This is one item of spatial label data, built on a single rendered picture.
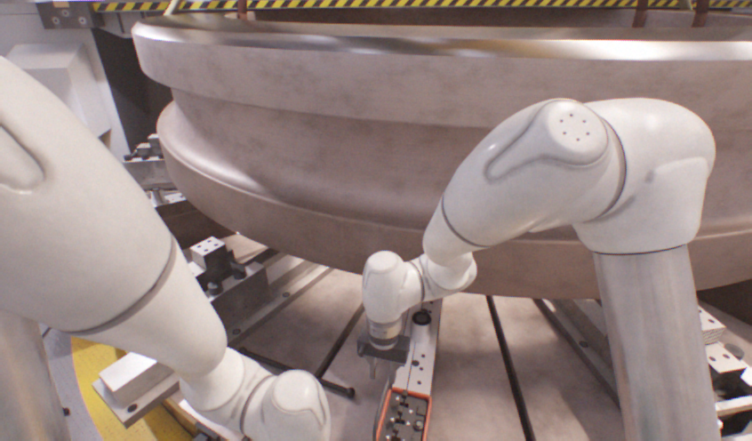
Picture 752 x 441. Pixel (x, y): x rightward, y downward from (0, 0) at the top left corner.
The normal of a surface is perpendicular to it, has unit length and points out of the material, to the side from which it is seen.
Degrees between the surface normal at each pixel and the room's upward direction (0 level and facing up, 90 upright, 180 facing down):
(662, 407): 75
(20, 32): 90
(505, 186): 91
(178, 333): 105
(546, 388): 0
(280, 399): 14
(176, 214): 90
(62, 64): 24
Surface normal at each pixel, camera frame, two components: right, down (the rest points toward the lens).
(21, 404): 0.96, 0.15
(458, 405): 0.00, -0.88
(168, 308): 0.90, 0.36
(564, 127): 0.10, -0.37
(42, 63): 0.05, -0.61
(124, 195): 0.96, -0.26
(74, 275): 0.62, 0.50
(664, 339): -0.32, 0.08
